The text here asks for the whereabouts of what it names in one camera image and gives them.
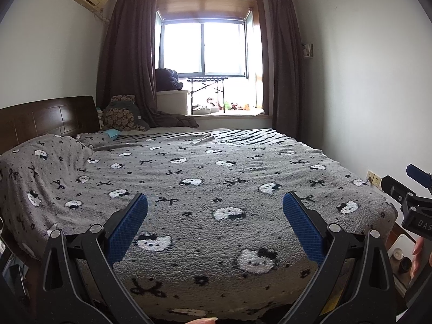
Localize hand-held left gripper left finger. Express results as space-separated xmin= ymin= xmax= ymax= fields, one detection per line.
xmin=35 ymin=192 xmax=152 ymax=324

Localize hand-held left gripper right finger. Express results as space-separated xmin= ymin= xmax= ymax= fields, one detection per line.
xmin=280 ymin=191 xmax=397 ymax=324

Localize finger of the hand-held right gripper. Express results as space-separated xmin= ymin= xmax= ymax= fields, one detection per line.
xmin=406 ymin=164 xmax=432 ymax=190
xmin=381 ymin=175 xmax=416 ymax=210

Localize person's right hand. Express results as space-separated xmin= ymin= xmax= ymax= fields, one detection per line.
xmin=410 ymin=236 xmax=429 ymax=279

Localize grey cat print blanket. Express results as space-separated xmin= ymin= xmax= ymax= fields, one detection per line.
xmin=0 ymin=128 xmax=397 ymax=321

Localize black white striped blanket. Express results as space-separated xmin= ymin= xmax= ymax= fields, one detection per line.
xmin=202 ymin=128 xmax=298 ymax=146

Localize brown patterned cushion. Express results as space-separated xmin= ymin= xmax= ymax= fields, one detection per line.
xmin=101 ymin=94 xmax=149 ymax=131

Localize dark brown cloth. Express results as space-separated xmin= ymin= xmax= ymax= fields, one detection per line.
xmin=148 ymin=110 xmax=200 ymax=129

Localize dark flat device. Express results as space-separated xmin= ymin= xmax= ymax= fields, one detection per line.
xmin=7 ymin=263 xmax=29 ymax=298

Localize white storage box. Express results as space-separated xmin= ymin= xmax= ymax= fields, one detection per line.
xmin=157 ymin=89 xmax=190 ymax=116

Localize beige windowsill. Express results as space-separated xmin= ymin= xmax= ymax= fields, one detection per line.
xmin=185 ymin=108 xmax=272 ymax=129

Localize dark wooden headboard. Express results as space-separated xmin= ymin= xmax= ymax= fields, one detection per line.
xmin=0 ymin=95 xmax=100 ymax=156

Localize dark cloth heap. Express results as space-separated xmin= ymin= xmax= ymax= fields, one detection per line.
xmin=155 ymin=68 xmax=184 ymax=92

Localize black folding rack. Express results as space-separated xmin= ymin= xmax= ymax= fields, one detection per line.
xmin=187 ymin=77 xmax=228 ymax=115

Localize window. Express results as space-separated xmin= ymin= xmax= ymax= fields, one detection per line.
xmin=156 ymin=0 xmax=269 ymax=78

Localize wooden roller blind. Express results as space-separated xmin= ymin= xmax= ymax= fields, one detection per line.
xmin=157 ymin=0 xmax=262 ymax=21

